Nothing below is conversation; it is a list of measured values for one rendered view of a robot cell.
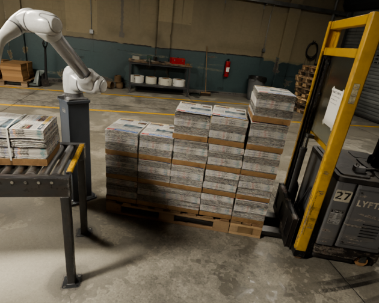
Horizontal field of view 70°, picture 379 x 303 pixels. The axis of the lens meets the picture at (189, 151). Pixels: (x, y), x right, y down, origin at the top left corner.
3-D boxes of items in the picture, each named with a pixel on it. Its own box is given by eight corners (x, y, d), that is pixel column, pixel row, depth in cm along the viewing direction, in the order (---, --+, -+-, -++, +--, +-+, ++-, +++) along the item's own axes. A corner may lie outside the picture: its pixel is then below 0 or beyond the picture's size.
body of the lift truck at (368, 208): (290, 211, 290) (311, 142, 260) (342, 220, 286) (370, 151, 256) (308, 259, 226) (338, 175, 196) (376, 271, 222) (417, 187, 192)
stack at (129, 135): (120, 191, 290) (121, 116, 259) (228, 209, 281) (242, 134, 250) (104, 212, 254) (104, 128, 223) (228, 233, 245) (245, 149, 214)
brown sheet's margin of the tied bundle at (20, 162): (60, 147, 184) (59, 141, 183) (47, 166, 159) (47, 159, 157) (35, 146, 181) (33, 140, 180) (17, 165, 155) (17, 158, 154)
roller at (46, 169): (65, 150, 194) (65, 143, 193) (46, 183, 152) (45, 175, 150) (58, 149, 193) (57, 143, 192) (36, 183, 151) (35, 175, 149)
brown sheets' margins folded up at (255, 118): (230, 198, 276) (248, 104, 239) (258, 202, 273) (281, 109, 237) (230, 220, 240) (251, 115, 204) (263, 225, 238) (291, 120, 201)
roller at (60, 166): (74, 150, 196) (74, 144, 194) (58, 183, 154) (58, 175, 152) (67, 150, 195) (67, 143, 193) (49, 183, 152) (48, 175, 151)
